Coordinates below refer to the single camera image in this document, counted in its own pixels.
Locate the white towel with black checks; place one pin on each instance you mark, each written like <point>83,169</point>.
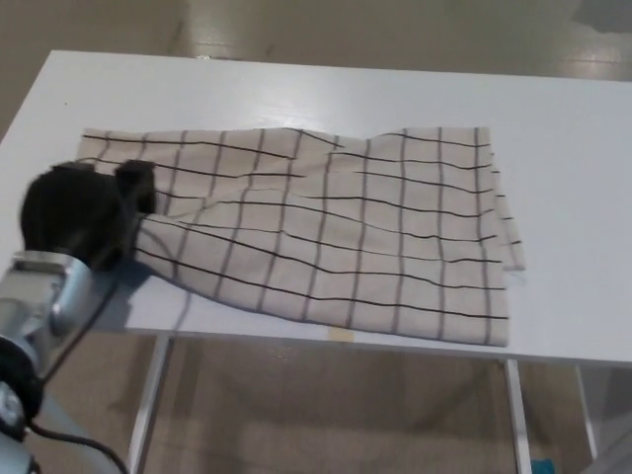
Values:
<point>345,237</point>

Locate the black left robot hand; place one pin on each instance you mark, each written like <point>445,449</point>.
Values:
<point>74,212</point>

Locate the beige masking tape strip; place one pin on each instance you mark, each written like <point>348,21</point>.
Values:
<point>340,335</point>

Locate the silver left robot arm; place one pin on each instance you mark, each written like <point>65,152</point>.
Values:
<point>34,306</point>

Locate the white metal table leg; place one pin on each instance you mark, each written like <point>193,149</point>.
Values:
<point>148,395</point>
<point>518,415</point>
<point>586,410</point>

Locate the teal object on floor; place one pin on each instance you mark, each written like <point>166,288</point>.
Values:
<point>543,466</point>

